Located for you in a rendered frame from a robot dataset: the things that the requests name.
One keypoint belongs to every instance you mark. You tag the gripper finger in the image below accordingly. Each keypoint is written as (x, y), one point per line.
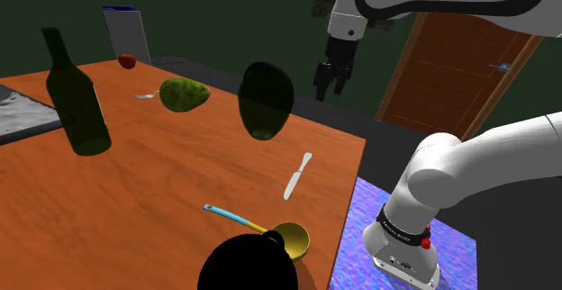
(342, 83)
(322, 80)

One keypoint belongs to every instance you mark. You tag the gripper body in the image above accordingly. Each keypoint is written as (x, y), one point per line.
(341, 54)

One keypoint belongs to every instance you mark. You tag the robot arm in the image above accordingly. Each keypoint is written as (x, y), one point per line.
(461, 157)

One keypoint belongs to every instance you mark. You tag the dark green vase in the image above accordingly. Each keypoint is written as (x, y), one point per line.
(265, 100)

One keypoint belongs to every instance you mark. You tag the brown wooden door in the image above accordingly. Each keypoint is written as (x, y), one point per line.
(439, 82)

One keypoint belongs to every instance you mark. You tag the white table knife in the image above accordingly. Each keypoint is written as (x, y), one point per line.
(292, 183)

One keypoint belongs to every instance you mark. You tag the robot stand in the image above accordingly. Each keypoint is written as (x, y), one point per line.
(355, 223)

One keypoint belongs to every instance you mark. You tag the orange wooden table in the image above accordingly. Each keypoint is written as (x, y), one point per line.
(175, 170)

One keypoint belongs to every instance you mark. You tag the silver fork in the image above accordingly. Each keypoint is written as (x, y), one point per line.
(145, 96)

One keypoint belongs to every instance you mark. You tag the red apple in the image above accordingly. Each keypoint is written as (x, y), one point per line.
(127, 61)

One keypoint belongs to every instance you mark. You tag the black round pot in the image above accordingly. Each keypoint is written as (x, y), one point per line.
(248, 265)

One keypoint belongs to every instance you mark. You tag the dark green glass bottle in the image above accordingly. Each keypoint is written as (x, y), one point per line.
(77, 100)

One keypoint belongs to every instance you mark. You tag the grey stone slab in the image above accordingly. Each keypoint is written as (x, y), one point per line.
(22, 111)

